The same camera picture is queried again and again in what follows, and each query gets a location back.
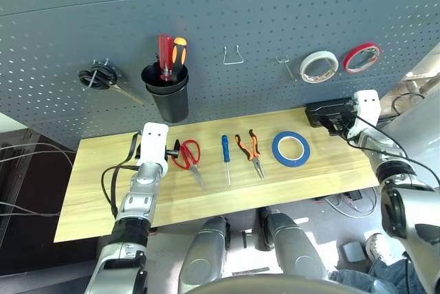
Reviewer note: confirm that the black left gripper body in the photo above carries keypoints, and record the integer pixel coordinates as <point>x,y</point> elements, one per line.
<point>170,152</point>

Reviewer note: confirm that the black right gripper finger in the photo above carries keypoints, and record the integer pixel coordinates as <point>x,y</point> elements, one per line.
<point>335,126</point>

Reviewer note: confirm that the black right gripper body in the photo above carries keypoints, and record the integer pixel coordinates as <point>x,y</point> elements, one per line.
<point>351,113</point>

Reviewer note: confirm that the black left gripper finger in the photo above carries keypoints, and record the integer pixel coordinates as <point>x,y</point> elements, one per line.
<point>138,149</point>
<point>177,149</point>

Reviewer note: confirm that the blue tape roll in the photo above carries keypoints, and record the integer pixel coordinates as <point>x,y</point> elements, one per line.
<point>275,149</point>

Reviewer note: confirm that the orange black needle-nose pliers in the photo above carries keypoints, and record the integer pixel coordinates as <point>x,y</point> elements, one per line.
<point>255,143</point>

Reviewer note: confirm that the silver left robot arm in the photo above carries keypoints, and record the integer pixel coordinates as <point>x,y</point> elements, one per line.
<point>137,198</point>

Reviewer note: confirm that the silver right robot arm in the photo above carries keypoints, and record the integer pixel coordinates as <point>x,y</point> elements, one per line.
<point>395,170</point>

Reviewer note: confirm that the grey perforated pegboard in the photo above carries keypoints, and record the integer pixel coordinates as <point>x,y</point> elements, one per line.
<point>240,5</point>

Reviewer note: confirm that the black plastic tool case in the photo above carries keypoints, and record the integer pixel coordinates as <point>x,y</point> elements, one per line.
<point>323,108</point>

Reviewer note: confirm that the black plastic cup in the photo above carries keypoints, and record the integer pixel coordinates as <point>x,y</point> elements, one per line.
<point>170,101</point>

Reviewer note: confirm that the red tape roll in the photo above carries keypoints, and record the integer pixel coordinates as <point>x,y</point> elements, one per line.
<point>350,54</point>

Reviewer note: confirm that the white tape roll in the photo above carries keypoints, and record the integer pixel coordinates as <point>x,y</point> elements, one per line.
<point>318,55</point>

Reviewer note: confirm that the silver double peg hook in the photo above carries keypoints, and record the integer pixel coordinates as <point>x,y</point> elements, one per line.
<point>288,67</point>

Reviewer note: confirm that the silver left robot thigh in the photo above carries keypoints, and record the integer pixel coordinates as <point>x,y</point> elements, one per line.
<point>204,249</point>

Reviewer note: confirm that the silver robot thigh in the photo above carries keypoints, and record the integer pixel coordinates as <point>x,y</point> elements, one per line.
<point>295,246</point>
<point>204,249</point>

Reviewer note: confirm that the silver right robot thigh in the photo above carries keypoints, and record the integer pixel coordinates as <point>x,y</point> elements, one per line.
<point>295,246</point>

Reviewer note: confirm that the small grey floor box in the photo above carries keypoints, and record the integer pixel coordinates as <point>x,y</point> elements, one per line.
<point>354,252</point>

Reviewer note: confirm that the white grey sneaker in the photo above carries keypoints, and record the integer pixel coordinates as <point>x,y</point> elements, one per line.
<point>379,247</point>

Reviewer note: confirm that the blue jeans leg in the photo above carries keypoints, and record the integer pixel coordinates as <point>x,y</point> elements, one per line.
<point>385,277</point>

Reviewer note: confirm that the grey robot torso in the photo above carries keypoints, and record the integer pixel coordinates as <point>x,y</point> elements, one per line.
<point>268,285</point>

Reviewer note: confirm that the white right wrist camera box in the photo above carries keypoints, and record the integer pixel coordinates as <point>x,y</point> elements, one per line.
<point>366,105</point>

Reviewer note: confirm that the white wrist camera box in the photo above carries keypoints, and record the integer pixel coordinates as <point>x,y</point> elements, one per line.
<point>366,105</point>
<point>153,139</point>

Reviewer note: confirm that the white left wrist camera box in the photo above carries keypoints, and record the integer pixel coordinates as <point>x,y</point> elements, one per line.
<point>153,139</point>

